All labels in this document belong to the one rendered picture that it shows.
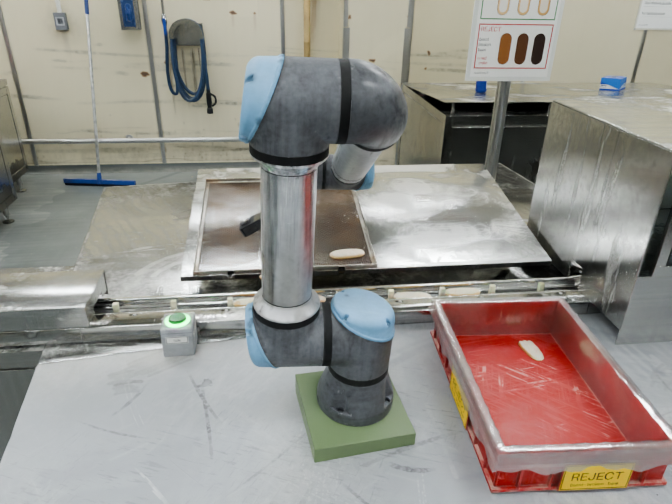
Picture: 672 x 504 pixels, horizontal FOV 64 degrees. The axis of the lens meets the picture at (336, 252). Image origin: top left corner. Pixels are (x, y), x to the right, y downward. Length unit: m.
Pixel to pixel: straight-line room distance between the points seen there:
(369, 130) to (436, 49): 4.41
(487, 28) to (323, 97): 1.44
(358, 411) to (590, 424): 0.47
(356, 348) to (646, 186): 0.76
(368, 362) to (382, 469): 0.20
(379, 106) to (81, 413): 0.84
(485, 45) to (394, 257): 0.92
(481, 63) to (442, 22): 3.03
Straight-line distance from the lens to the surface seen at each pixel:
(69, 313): 1.38
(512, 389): 1.25
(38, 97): 5.32
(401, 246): 1.59
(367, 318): 0.93
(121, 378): 1.28
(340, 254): 1.52
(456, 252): 1.61
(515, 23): 2.16
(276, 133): 0.73
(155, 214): 2.07
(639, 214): 1.39
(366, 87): 0.73
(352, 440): 1.04
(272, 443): 1.08
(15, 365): 1.51
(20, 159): 4.98
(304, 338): 0.93
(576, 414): 1.24
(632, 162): 1.41
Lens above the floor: 1.60
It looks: 27 degrees down
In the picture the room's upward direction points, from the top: 1 degrees clockwise
